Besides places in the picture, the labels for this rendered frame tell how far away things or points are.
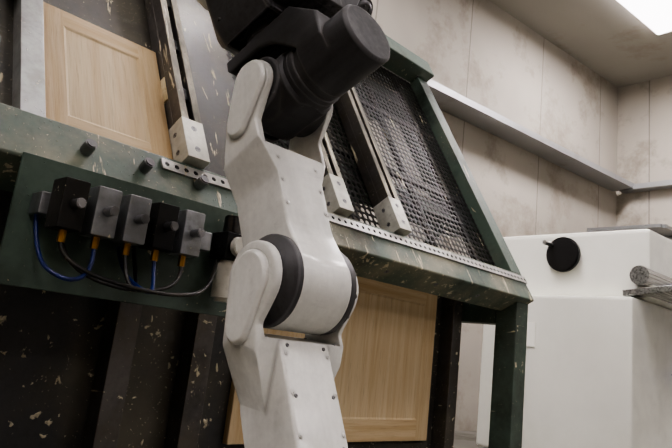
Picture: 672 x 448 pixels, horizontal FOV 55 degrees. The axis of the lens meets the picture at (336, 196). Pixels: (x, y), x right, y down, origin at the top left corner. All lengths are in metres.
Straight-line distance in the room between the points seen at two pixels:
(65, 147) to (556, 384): 3.00
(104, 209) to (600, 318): 2.92
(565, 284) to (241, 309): 3.14
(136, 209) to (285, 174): 0.34
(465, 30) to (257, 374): 5.67
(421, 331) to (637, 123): 6.36
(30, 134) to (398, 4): 4.73
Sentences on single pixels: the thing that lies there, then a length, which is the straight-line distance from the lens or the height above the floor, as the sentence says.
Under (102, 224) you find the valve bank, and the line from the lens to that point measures 1.24.
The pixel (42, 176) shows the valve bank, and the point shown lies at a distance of 1.31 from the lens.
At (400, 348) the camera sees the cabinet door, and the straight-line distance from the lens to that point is 2.36.
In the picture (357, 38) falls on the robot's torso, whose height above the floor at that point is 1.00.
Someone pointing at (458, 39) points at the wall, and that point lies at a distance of 6.32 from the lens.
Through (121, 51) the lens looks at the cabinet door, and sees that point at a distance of 1.75.
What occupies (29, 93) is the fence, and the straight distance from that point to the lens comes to 1.44.
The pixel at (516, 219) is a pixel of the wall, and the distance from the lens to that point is 6.56.
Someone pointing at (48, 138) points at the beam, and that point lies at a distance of 1.37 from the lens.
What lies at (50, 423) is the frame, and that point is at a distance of 1.64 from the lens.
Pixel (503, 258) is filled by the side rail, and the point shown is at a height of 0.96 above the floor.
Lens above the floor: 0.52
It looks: 13 degrees up
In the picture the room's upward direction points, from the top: 7 degrees clockwise
